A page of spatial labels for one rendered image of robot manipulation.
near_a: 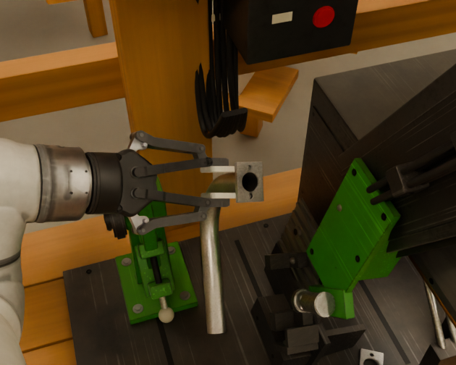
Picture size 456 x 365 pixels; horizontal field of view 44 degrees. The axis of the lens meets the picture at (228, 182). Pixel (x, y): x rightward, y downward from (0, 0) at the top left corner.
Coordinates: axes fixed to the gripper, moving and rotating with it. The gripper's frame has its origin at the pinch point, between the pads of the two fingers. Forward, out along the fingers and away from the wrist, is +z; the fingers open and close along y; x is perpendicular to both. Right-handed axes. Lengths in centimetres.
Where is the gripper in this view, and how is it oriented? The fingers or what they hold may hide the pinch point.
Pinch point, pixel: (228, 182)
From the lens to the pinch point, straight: 78.3
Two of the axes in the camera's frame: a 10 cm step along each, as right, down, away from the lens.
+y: -0.2, -10.0, 0.2
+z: 8.6, 0.0, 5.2
